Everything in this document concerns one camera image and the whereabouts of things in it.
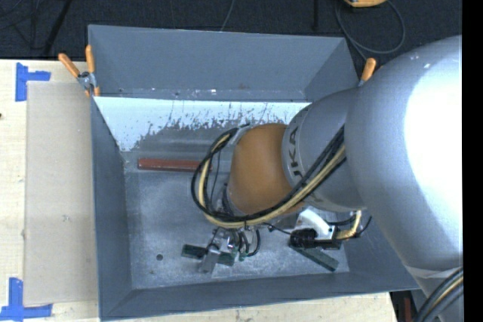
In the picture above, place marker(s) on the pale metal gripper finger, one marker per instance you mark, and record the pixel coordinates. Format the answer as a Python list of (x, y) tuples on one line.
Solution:
[(210, 262), (213, 245)]

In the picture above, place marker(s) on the dark green flat block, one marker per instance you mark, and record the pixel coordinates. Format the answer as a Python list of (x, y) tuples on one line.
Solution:
[(320, 259), (191, 252)]

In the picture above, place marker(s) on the grey metal bin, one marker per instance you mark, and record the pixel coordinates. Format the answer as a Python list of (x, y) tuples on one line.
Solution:
[(170, 215)]

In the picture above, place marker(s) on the red-brown flat block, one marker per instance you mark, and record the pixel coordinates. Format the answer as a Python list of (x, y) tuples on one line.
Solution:
[(166, 164)]

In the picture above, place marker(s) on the pale flat board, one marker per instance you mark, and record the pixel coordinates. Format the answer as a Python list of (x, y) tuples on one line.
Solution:
[(56, 181)]

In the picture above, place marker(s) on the black cylinder on white bracket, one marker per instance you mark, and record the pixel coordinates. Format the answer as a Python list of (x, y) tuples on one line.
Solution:
[(304, 237)]

